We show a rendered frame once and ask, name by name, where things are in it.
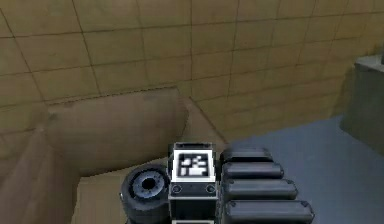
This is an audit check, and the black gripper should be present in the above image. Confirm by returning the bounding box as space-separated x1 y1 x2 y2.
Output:
119 163 172 224

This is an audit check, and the tan armchair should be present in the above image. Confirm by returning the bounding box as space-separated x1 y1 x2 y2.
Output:
0 85 231 224

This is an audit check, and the grey-green cabinet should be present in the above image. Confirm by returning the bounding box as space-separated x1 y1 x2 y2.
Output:
339 49 384 156

